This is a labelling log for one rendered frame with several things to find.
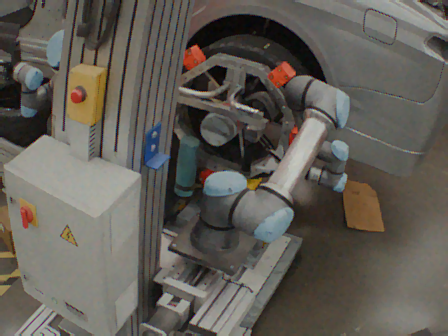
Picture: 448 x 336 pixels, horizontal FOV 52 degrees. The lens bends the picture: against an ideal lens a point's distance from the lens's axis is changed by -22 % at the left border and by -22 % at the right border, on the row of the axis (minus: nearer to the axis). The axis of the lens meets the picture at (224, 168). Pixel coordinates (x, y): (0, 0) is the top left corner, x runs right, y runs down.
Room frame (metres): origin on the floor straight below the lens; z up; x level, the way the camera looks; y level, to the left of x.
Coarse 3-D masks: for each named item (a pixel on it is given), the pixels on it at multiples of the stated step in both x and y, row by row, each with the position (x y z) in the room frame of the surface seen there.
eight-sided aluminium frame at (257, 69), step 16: (208, 64) 2.23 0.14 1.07; (224, 64) 2.20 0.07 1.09; (240, 64) 2.18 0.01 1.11; (256, 64) 2.20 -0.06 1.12; (272, 96) 2.13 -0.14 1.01; (288, 112) 2.10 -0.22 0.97; (176, 128) 2.25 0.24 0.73; (288, 128) 2.10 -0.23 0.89; (208, 160) 2.20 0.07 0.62; (224, 160) 2.23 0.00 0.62
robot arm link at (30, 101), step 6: (36, 90) 1.57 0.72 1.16; (42, 90) 1.61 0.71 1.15; (24, 96) 1.53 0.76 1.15; (30, 96) 1.54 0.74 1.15; (36, 96) 1.57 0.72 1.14; (42, 96) 1.59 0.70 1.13; (24, 102) 1.53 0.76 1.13; (30, 102) 1.54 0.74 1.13; (36, 102) 1.56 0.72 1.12; (42, 102) 1.59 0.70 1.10; (24, 108) 1.53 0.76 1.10; (30, 108) 1.54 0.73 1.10; (36, 108) 1.57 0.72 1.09; (24, 114) 1.53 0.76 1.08; (30, 114) 1.54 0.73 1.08
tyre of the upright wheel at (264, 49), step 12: (228, 36) 2.51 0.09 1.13; (240, 36) 2.45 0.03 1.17; (252, 36) 2.45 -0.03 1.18; (204, 48) 2.33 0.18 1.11; (216, 48) 2.30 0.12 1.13; (228, 48) 2.29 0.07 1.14; (240, 48) 2.27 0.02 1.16; (252, 48) 2.26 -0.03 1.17; (264, 48) 2.30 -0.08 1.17; (276, 48) 2.36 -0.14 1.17; (252, 60) 2.25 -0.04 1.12; (264, 60) 2.23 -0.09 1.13; (276, 60) 2.23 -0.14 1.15; (288, 60) 2.31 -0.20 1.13; (300, 72) 2.30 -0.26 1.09
